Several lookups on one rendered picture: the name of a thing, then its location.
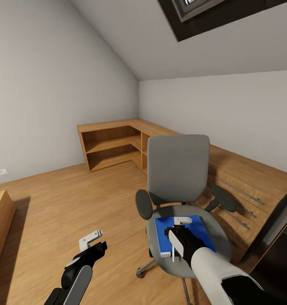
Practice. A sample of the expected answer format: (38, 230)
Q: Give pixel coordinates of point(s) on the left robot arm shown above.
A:
(78, 273)

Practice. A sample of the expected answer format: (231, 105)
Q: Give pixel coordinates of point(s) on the swivel chair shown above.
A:
(177, 171)

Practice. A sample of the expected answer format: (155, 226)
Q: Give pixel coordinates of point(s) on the folder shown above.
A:
(196, 228)

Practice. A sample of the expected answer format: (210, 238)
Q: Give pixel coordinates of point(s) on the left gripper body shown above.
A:
(96, 251)

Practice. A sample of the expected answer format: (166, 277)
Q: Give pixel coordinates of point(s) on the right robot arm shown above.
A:
(223, 283)

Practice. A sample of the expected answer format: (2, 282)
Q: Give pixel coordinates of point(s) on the bookcase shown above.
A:
(146, 133)
(103, 144)
(132, 133)

